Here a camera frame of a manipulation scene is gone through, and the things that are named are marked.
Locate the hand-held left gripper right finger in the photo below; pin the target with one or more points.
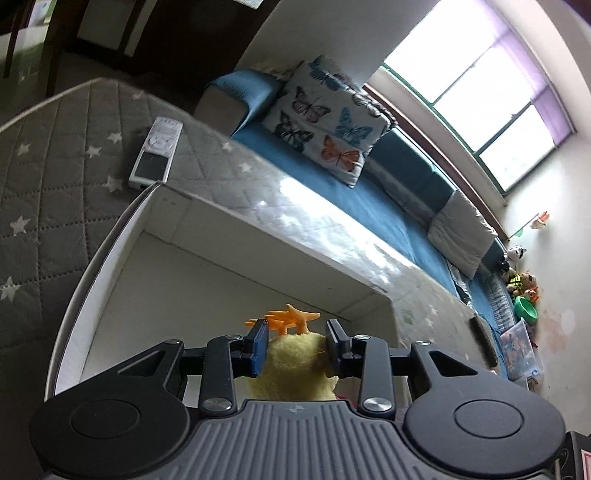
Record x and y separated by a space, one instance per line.
336 346

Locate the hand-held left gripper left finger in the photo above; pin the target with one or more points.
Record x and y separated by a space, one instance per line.
258 346

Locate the yellow plush chick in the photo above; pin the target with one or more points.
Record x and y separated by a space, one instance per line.
291 364

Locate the grey cardboard box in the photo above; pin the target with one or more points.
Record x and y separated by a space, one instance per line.
207 286

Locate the clear plastic storage box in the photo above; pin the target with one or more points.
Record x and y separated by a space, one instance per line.
519 346

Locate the black remote control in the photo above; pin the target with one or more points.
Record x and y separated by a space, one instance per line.
485 339

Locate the blue sofa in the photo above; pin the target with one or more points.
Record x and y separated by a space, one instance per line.
392 207

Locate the green bowl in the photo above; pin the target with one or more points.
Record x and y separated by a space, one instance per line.
526 307

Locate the grey cushion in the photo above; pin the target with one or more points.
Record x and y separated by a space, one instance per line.
461 235

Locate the tiger plush toy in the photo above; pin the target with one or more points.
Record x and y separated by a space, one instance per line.
524 284

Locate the panda plush toy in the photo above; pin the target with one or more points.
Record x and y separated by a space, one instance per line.
515 256

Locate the white remote control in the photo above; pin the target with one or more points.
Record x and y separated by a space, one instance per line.
154 152

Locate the butterfly print pillow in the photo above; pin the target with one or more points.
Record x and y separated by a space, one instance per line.
323 124
375 105

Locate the grey star quilted tablecloth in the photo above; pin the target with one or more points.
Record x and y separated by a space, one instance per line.
55 194

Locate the green framed window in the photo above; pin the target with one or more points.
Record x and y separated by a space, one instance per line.
461 78

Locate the dark wooden door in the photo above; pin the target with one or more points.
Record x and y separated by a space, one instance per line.
184 46

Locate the purple window blind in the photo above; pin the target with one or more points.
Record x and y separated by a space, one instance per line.
549 110

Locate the orange wall decoration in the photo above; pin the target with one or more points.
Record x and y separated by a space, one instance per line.
540 220

